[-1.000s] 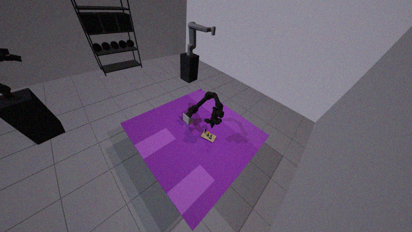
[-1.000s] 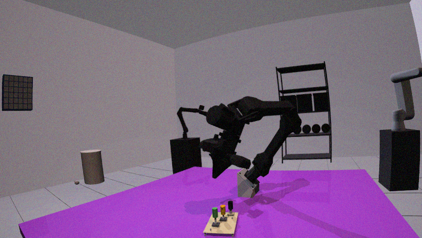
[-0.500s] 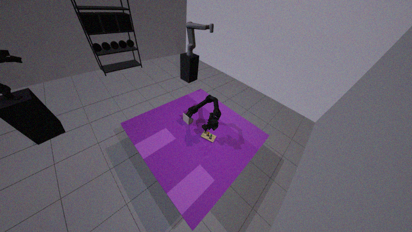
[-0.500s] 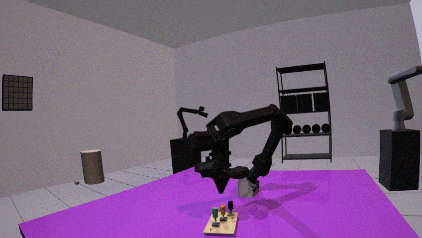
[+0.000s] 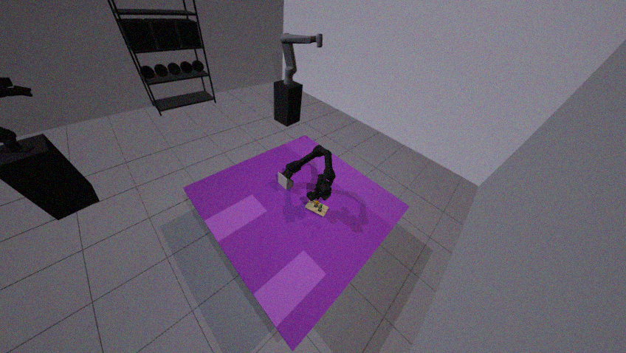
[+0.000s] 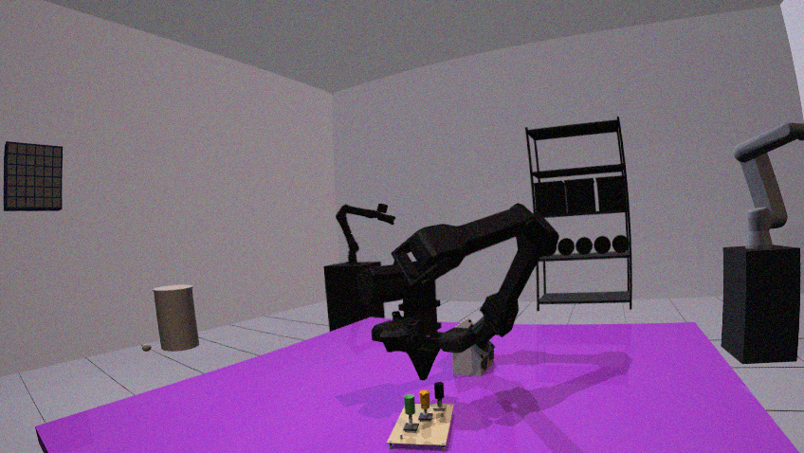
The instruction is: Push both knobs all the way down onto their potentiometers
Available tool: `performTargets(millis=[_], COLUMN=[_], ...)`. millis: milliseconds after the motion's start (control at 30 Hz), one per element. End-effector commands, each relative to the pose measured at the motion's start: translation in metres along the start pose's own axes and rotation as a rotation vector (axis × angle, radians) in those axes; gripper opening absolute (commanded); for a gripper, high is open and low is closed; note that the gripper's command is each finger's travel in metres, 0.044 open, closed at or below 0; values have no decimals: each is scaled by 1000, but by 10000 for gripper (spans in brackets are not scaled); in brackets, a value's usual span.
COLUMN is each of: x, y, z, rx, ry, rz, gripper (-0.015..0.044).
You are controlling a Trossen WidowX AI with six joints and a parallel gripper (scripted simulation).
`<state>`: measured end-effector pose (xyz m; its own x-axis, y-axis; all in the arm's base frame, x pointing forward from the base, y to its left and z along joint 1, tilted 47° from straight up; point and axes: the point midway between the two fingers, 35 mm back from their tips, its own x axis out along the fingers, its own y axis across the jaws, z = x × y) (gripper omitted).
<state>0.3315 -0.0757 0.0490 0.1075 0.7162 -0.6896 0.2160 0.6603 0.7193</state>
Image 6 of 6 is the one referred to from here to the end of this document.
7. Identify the tan circuit board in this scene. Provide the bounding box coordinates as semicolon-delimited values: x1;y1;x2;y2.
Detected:
387;382;453;452

